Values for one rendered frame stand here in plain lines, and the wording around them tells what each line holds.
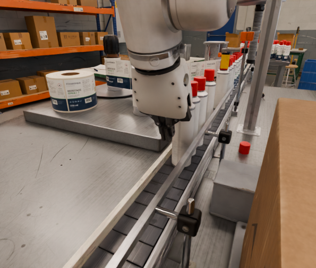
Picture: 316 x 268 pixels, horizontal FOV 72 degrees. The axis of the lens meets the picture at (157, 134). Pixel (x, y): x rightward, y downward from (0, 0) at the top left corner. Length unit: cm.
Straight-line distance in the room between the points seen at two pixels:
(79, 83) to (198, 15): 77
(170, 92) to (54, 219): 37
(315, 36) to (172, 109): 807
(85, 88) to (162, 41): 72
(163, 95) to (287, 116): 19
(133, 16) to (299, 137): 23
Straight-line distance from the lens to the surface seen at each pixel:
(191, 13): 27
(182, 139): 52
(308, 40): 839
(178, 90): 35
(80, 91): 99
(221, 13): 27
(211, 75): 74
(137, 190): 45
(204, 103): 62
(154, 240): 41
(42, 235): 53
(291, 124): 24
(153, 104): 39
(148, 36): 31
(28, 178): 71
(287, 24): 845
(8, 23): 518
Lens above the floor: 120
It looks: 26 degrees down
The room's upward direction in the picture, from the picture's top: straight up
